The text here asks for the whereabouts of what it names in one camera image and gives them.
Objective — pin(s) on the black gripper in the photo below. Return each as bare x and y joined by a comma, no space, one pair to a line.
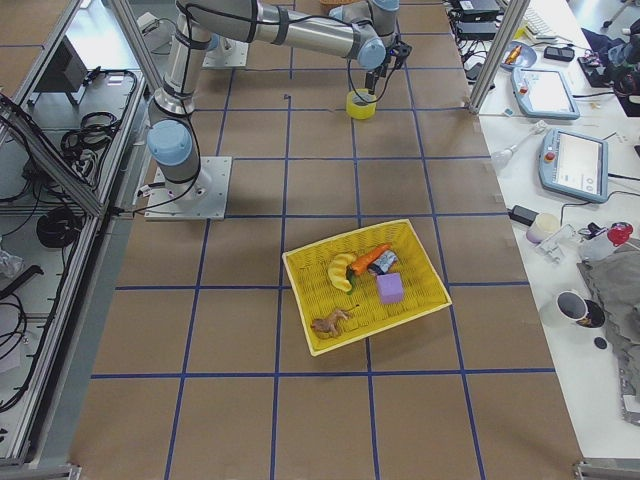
372,79

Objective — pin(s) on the yellow tape roll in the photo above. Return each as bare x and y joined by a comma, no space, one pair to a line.
360,104

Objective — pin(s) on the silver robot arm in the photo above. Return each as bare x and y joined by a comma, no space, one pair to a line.
364,32

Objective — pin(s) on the brown wicker basket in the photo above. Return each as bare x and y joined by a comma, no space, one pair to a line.
334,3

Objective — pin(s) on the far teach pendant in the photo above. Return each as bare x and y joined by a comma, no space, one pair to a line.
543,94

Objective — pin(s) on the teach pendant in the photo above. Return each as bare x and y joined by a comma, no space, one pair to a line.
543,94
574,165

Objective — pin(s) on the orange toy carrot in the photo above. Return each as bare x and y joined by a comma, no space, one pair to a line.
362,262

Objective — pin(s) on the toy croissant bread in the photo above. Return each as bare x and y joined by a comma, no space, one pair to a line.
337,271

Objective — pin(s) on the green toy leaf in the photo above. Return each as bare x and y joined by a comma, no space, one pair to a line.
351,277

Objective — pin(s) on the purple foam cube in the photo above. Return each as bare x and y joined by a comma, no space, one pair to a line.
390,288

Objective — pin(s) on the yellow plastic basket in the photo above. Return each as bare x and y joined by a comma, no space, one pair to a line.
306,267

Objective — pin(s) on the near teach pendant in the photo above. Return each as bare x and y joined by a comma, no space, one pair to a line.
574,165

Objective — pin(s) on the brown toy chicken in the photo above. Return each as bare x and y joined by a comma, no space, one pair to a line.
329,325

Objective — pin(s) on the white black mug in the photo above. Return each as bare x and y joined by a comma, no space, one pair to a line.
568,308

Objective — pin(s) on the grey cloth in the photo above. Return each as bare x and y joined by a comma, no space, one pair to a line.
614,285

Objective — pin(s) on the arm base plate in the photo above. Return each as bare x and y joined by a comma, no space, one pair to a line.
206,199
225,53

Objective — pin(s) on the aluminium frame post right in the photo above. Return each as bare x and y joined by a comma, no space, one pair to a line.
512,20

